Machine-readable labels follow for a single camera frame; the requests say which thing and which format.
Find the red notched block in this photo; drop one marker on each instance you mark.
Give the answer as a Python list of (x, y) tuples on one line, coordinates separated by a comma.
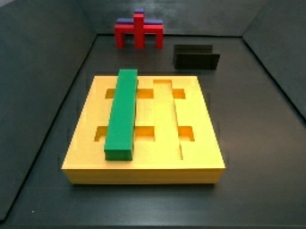
[(139, 30)]

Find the yellow slotted board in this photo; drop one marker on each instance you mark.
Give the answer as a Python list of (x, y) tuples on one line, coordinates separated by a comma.
[(175, 145)]

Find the purple notched block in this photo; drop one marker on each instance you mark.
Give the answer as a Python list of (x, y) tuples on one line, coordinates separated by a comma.
[(139, 17)]

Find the black notched block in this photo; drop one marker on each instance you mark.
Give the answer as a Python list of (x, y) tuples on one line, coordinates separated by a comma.
[(195, 57)]

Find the green long bar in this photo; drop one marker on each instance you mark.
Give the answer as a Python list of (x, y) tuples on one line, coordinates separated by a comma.
[(119, 140)]

